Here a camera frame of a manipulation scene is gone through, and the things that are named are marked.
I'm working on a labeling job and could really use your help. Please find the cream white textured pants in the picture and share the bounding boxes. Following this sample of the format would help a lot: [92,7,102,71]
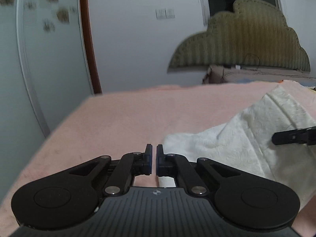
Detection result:
[163,87,315,207]

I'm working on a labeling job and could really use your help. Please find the olive green padded headboard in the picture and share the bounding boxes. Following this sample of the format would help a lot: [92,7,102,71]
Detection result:
[169,0,311,72]

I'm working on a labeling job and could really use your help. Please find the pink bed blanket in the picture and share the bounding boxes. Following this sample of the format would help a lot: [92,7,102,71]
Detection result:
[1,80,315,236]

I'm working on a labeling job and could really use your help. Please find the grey striped pillow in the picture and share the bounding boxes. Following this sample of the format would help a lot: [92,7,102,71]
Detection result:
[202,65,315,87]

